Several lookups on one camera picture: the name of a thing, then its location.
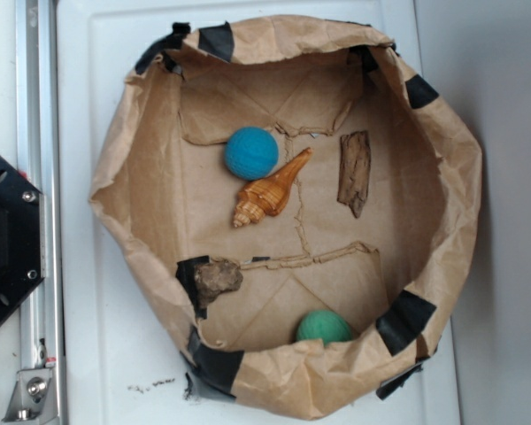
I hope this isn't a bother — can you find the green felt ball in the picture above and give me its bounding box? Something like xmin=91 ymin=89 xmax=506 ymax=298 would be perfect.
xmin=296 ymin=310 xmax=352 ymax=345

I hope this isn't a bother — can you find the blue felt ball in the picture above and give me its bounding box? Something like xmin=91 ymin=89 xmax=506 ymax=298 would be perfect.
xmin=224 ymin=127 xmax=279 ymax=181

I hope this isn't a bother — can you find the orange spiral seashell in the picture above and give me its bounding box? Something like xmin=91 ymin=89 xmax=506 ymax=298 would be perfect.
xmin=232 ymin=147 xmax=313 ymax=228

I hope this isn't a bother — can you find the brown paper bag bin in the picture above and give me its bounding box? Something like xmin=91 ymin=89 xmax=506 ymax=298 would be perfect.
xmin=90 ymin=15 xmax=481 ymax=420

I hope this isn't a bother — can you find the brown rock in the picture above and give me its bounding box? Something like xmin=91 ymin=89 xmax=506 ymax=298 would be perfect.
xmin=194 ymin=260 xmax=243 ymax=309

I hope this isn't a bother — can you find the brown bark piece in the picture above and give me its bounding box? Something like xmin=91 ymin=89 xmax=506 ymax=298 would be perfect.
xmin=337 ymin=130 xmax=372 ymax=218

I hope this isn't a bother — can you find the white plastic tray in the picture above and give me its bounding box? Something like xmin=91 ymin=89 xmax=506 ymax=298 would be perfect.
xmin=54 ymin=0 xmax=462 ymax=425

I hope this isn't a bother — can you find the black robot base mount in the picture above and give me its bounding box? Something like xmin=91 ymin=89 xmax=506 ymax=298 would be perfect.
xmin=0 ymin=156 xmax=43 ymax=327

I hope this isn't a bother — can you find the aluminium frame rail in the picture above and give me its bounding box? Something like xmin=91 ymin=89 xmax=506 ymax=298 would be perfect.
xmin=15 ymin=1 xmax=68 ymax=424

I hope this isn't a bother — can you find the metal corner bracket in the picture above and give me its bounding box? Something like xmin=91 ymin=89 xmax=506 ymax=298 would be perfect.
xmin=0 ymin=368 xmax=57 ymax=424

